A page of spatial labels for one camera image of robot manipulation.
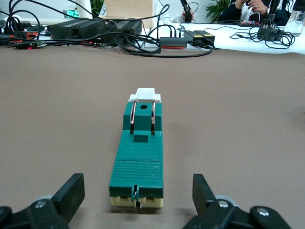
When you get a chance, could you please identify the green plant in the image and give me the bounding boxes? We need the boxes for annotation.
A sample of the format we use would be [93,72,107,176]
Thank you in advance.
[206,0,231,23]
[90,0,105,17]

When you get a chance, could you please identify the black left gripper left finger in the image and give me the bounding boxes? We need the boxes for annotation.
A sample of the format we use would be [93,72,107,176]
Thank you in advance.
[0,173,86,229]

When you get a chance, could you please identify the green load switch white handle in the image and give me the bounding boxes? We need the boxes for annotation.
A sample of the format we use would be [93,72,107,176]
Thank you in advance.
[108,87,165,212]

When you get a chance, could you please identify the orange black device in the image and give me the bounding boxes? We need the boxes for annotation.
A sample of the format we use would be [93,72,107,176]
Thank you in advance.
[13,31,41,41]

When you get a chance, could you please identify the light wooden board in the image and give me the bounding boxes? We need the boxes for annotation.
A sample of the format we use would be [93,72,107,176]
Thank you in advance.
[104,0,154,22]

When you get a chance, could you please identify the clear glass vessel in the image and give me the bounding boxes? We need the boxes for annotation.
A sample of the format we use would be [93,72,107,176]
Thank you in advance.
[285,0,305,38]

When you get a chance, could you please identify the large black power box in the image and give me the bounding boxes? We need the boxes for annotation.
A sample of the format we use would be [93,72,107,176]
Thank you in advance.
[49,18,107,41]

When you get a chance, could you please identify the black power brick yellow label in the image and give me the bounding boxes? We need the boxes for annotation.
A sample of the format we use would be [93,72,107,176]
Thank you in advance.
[183,30,203,43]
[199,32,216,45]

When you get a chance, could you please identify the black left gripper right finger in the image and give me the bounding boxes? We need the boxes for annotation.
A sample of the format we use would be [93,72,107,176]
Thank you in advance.
[182,173,293,229]

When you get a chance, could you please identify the green digital display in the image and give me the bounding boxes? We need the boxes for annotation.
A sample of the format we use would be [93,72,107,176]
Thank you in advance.
[62,9,80,20]

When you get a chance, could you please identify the black stand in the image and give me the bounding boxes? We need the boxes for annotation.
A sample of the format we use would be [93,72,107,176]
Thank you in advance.
[257,0,286,42]

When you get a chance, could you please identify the white post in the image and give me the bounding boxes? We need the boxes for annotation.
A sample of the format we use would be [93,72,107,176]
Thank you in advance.
[75,0,93,20]

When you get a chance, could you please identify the small black power box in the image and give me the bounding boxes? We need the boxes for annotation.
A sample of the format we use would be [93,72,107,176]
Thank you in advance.
[112,20,143,40]

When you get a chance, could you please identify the seated person dark clothes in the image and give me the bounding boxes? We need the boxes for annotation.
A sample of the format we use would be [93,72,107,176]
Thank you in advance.
[218,0,291,24]

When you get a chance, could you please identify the black looped table cable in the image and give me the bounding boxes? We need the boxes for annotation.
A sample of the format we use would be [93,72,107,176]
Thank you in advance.
[114,35,213,58]

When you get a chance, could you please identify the black adapter hub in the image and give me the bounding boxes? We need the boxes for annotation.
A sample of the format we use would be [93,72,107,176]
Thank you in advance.
[159,36,189,48]

